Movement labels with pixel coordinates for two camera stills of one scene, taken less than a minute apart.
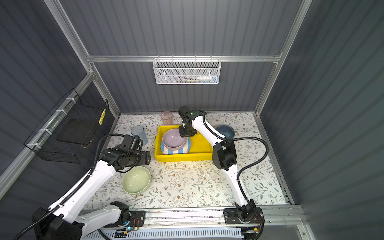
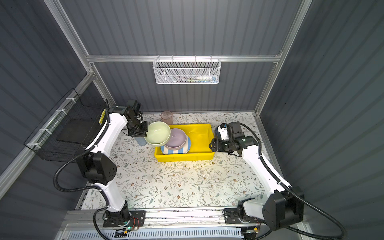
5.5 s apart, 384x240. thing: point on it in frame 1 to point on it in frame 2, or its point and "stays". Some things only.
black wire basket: x=70 y=125 stays
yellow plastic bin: x=200 y=150 stays
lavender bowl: x=172 y=140 stays
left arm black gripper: x=145 y=158 to x=143 y=133
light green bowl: x=136 y=180 to x=158 y=133
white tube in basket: x=204 y=78 stays
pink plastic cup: x=167 y=117 stays
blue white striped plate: x=184 y=149 stays
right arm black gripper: x=183 y=134 to x=217 y=144
